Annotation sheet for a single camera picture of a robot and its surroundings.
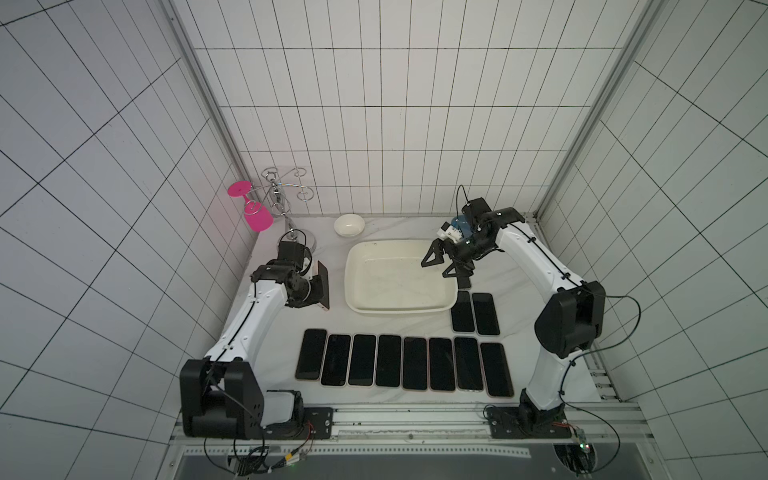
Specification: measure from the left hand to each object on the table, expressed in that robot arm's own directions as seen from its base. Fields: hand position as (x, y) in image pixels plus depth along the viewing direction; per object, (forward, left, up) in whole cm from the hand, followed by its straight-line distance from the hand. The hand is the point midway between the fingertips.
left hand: (320, 300), depth 83 cm
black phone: (-17, -35, -10) cm, 40 cm away
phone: (+11, +1, -3) cm, 11 cm away
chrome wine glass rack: (+27, +15, +11) cm, 33 cm away
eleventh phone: (+14, -45, -11) cm, 49 cm away
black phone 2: (-16, -50, -11) cm, 54 cm away
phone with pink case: (-14, -27, -10) cm, 32 cm away
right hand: (+6, -29, +7) cm, 31 cm away
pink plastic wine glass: (+30, +26, +3) cm, 39 cm away
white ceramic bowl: (+36, -4, -8) cm, 37 cm away
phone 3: (+3, -51, -13) cm, 53 cm away
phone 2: (+1, -43, -12) cm, 45 cm away
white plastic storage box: (+16, -19, -13) cm, 28 cm away
